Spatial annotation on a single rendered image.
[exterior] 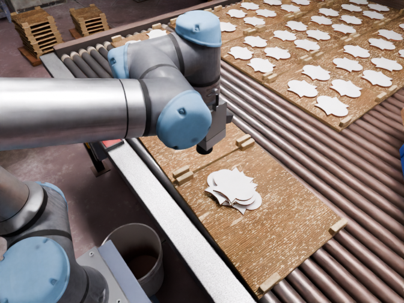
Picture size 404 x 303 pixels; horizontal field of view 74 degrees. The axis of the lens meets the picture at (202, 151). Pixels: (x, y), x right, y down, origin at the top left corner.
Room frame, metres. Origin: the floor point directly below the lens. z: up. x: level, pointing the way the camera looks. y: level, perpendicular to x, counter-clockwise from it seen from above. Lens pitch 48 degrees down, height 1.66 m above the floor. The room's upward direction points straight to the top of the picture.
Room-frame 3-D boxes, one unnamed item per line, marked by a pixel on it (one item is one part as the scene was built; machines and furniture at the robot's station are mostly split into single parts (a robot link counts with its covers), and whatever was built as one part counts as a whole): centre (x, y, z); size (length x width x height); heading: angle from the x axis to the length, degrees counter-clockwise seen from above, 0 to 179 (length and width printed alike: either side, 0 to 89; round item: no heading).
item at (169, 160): (0.79, 0.07, 0.93); 0.41 x 0.35 x 0.02; 34
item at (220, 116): (0.47, -0.02, 1.27); 0.12 x 0.09 x 0.16; 134
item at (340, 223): (0.36, -0.39, 0.95); 0.06 x 0.02 x 0.03; 125
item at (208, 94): (0.46, 0.00, 1.35); 0.08 x 0.08 x 0.05
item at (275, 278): (0.21, -0.17, 0.95); 0.06 x 0.02 x 0.03; 125
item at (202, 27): (0.46, 0.01, 1.43); 0.09 x 0.08 x 0.11; 116
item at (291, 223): (0.44, -0.17, 0.93); 0.41 x 0.35 x 0.02; 35
